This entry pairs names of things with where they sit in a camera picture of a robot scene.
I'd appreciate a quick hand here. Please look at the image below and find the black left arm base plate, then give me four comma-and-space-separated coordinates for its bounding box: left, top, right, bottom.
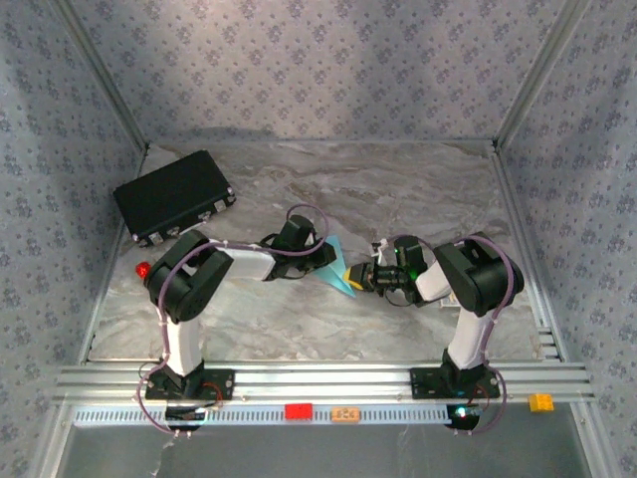
143, 368, 236, 402

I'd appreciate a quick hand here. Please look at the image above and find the aluminium side rail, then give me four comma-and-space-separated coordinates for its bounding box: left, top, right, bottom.
490, 141, 568, 363
79, 143, 150, 364

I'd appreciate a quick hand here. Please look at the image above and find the black hard case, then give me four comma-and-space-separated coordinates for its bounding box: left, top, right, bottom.
111, 149, 238, 249

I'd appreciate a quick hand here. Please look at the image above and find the slotted grey cable duct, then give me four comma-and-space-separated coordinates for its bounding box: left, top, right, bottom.
73, 403, 492, 428

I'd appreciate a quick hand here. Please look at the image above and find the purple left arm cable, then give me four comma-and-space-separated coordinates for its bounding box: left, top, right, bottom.
137, 203, 330, 439

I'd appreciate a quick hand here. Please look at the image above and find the aluminium frame post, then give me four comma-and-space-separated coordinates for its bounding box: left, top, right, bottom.
52, 0, 150, 150
492, 0, 598, 150

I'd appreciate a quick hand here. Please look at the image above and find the light blue paper sheet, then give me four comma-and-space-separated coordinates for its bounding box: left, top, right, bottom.
312, 233, 358, 299

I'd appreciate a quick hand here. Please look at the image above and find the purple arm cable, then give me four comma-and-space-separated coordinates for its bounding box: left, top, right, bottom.
392, 233, 525, 437
137, 203, 330, 439

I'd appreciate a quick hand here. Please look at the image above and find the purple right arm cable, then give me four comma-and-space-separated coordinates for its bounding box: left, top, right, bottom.
392, 233, 525, 437

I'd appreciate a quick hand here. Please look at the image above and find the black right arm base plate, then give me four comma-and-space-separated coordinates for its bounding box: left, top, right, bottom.
408, 366, 502, 400

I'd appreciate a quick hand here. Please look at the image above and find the aluminium mounting rail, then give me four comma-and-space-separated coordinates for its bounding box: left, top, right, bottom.
54, 361, 596, 405

